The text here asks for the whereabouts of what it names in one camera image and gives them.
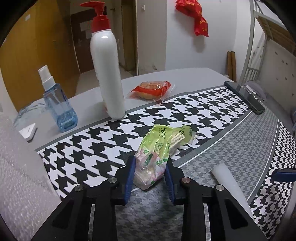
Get green tissue packet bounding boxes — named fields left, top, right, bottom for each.
left=133, top=125, right=196, bottom=190

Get houndstooth table cloth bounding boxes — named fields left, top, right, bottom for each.
left=37, top=87, right=295, bottom=240

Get black smartphone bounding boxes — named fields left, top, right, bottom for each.
left=224, top=81, right=265, bottom=115

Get blue spray bottle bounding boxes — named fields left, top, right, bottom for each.
left=38, top=65, right=78, bottom=133

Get white styrofoam box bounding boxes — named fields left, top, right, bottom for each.
left=1, top=114, right=61, bottom=240

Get red snack packet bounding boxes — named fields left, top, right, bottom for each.
left=126, top=81, right=175, bottom=102

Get small white box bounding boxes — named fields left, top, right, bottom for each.
left=19, top=123, right=37, bottom=142

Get clear plastic bag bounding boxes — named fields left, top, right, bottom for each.
left=13, top=103, right=47, bottom=129

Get metal bunk bed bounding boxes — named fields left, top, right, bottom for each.
left=234, top=1, right=295, bottom=113

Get white pump bottle red cap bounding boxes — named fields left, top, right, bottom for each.
left=80, top=1, right=126, bottom=120

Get wooden wardrobe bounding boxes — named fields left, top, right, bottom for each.
left=1, top=1, right=80, bottom=110

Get dark brown door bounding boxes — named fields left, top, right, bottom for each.
left=71, top=9, right=96, bottom=73

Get red hanging bag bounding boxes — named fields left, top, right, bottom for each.
left=176, top=0, right=209, bottom=37

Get wooden sticks by wall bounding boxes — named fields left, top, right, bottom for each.
left=227, top=51, right=237, bottom=82

